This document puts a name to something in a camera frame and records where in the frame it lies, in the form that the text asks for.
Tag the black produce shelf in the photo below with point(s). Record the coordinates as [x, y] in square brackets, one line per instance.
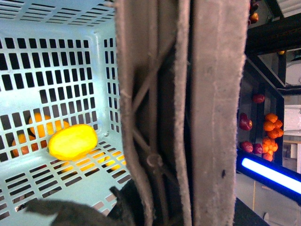
[263, 87]

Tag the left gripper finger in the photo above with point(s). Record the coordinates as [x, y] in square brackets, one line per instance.
[77, 214]

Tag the yellow lemon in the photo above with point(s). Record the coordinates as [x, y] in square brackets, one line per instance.
[72, 142]

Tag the brown basket handle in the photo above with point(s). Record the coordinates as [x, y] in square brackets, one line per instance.
[180, 65]

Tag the light blue plastic basket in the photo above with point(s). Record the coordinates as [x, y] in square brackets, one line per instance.
[58, 66]

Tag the pile of oranges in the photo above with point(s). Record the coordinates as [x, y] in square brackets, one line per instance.
[272, 127]

